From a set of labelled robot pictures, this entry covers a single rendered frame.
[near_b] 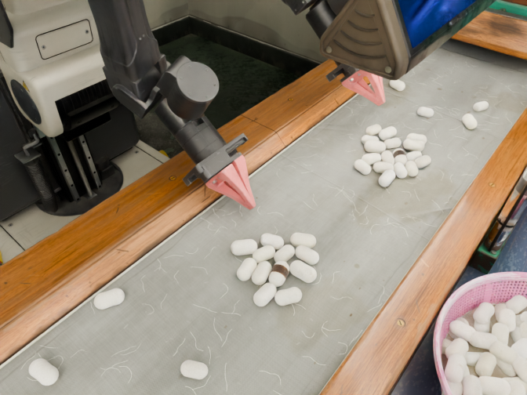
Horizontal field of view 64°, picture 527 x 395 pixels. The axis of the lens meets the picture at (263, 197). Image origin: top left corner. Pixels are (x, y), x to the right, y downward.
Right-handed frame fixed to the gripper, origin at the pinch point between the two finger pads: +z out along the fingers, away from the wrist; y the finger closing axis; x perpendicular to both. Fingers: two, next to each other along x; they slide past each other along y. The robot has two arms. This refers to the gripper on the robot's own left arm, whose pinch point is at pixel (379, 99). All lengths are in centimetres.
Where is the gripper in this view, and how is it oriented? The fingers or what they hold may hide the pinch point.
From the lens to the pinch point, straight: 80.8
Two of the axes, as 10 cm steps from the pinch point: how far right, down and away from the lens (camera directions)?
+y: 6.4, -5.3, 5.5
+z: 5.8, 8.1, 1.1
